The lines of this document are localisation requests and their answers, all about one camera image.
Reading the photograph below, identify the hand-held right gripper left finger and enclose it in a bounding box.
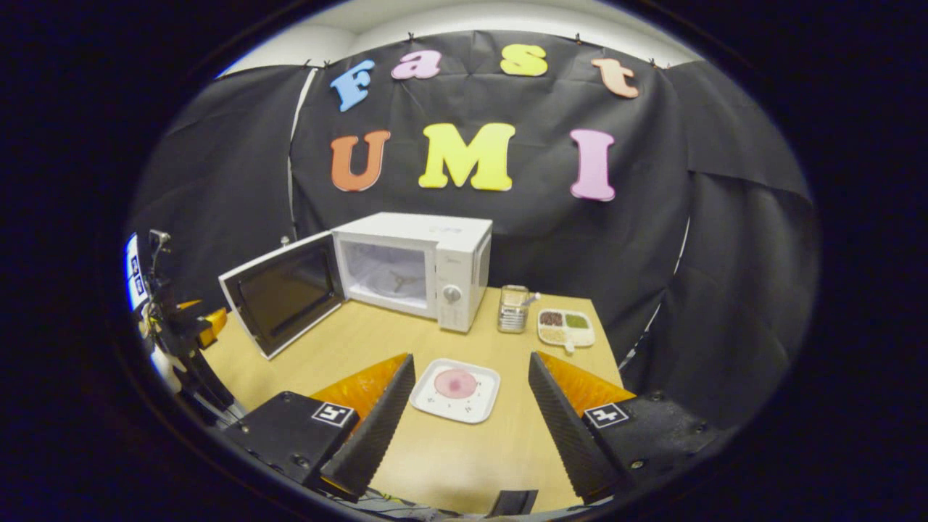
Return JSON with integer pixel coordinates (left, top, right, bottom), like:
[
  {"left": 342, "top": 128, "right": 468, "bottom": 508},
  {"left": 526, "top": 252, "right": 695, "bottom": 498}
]
[{"left": 225, "top": 353, "right": 417, "bottom": 502}]

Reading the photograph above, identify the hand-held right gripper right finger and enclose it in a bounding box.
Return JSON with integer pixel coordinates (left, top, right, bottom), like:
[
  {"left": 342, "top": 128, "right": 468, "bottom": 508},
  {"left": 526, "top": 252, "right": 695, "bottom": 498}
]
[{"left": 528, "top": 351, "right": 718, "bottom": 505}]

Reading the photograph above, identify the white square plate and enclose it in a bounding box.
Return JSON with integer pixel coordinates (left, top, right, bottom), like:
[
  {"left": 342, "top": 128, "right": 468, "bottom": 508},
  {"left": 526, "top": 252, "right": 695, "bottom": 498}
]
[{"left": 410, "top": 358, "right": 502, "bottom": 425}]

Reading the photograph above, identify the pink round food slice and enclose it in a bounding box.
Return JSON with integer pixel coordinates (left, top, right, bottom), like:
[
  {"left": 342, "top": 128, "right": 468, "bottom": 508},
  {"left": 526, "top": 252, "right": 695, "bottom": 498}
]
[{"left": 434, "top": 368, "right": 479, "bottom": 399}]

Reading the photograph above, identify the white microwave oven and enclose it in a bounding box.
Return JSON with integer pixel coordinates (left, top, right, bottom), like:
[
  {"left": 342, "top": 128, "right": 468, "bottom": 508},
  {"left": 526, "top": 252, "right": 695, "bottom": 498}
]
[{"left": 219, "top": 212, "right": 494, "bottom": 361}]

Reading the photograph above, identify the glass microwave turntable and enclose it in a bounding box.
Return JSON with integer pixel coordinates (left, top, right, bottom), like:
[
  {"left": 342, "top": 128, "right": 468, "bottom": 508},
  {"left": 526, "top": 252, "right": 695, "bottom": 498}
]
[{"left": 362, "top": 262, "right": 428, "bottom": 299}]

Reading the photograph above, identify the white divided dish with grains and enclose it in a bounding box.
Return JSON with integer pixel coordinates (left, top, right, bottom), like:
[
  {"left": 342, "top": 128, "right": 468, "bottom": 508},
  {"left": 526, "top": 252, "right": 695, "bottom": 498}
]
[{"left": 537, "top": 309, "right": 597, "bottom": 354}]

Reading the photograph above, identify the ribbed glass jar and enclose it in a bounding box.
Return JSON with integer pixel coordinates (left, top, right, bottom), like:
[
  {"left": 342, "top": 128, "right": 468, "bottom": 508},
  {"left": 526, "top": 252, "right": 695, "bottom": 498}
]
[{"left": 497, "top": 284, "right": 532, "bottom": 334}]

